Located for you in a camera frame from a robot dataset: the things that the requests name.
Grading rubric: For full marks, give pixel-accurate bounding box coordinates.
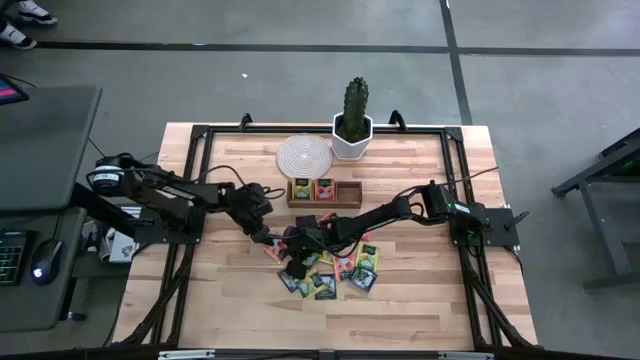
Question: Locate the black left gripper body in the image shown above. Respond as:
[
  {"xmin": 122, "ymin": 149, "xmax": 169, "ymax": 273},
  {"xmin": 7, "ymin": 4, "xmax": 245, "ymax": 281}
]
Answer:
[{"xmin": 222, "ymin": 181, "xmax": 275, "ymax": 231}]

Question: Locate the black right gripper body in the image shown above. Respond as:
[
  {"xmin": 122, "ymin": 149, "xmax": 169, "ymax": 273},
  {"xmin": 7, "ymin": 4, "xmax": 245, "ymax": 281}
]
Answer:
[{"xmin": 284, "ymin": 219, "xmax": 346, "ymax": 261}]

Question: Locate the wooden three-compartment tray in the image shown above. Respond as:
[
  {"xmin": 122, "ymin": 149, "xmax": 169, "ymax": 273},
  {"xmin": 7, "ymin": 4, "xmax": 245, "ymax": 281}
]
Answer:
[{"xmin": 286, "ymin": 178, "xmax": 363, "ymax": 210}]

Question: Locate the round white woven coaster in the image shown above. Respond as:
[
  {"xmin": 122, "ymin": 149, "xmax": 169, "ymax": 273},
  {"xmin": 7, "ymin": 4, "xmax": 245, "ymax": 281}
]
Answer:
[{"xmin": 275, "ymin": 133, "xmax": 334, "ymax": 180}]

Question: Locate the white hexagonal plant pot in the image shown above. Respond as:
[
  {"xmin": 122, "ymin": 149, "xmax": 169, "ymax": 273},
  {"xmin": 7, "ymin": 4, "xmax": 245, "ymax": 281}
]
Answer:
[{"xmin": 331, "ymin": 112, "xmax": 374, "ymax": 162}]

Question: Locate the white printed box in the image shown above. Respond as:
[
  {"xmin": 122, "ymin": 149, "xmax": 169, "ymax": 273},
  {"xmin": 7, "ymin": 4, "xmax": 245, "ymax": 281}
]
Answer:
[{"xmin": 97, "ymin": 230, "xmax": 142, "ymax": 265}]

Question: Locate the green cactus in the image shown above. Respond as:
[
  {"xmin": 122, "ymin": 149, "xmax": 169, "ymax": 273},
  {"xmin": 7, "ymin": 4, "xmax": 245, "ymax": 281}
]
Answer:
[{"xmin": 341, "ymin": 76, "xmax": 370, "ymax": 144}]

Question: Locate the black diagonal support bar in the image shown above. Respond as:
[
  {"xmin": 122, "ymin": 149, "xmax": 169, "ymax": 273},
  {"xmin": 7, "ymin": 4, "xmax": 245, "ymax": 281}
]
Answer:
[{"xmin": 69, "ymin": 182, "xmax": 146, "ymax": 240}]

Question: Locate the black computer mouse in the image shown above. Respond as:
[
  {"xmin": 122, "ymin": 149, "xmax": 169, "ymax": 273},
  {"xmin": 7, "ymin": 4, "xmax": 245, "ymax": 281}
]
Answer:
[{"xmin": 30, "ymin": 238, "xmax": 65, "ymax": 287}]

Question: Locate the grey raised desk top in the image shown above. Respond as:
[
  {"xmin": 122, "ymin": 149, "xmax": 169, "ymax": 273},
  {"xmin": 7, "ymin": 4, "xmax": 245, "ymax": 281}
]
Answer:
[{"xmin": 0, "ymin": 84, "xmax": 104, "ymax": 212}]

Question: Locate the grey low desk surface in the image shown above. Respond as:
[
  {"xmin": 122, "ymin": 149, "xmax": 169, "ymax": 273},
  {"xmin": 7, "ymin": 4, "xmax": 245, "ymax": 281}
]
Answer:
[{"xmin": 0, "ymin": 207, "xmax": 89, "ymax": 334}]

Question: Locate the black backlit keyboard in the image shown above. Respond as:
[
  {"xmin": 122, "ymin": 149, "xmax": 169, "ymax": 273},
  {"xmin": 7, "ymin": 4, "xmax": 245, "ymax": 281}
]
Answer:
[{"xmin": 0, "ymin": 228, "xmax": 37, "ymax": 288}]

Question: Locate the black monitor pink screen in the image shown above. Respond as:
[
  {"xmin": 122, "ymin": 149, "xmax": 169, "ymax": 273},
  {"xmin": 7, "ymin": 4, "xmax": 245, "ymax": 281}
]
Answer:
[{"xmin": 0, "ymin": 73, "xmax": 30, "ymax": 107}]

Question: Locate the black metal table frame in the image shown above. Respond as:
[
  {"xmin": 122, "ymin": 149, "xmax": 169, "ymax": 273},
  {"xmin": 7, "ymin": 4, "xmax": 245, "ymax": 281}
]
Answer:
[{"xmin": 112, "ymin": 112, "xmax": 540, "ymax": 351}]

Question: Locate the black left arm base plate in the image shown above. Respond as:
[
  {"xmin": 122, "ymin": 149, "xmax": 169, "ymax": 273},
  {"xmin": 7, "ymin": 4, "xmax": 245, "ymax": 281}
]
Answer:
[{"xmin": 133, "ymin": 206, "xmax": 205, "ymax": 245}]

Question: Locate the silver metal bracket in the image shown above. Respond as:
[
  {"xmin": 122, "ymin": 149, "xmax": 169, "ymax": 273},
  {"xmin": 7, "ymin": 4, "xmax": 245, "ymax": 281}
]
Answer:
[
  {"xmin": 438, "ymin": 351, "xmax": 495, "ymax": 360},
  {"xmin": 158, "ymin": 349, "xmax": 216, "ymax": 360}
]

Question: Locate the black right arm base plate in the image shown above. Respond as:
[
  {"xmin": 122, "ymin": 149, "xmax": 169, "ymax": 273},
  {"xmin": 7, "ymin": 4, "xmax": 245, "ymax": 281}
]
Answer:
[{"xmin": 448, "ymin": 207, "xmax": 530, "ymax": 248}]

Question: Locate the grey metal table frame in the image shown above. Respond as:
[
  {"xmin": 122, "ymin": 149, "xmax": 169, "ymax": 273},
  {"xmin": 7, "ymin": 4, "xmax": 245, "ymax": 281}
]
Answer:
[{"xmin": 551, "ymin": 127, "xmax": 640, "ymax": 292}]

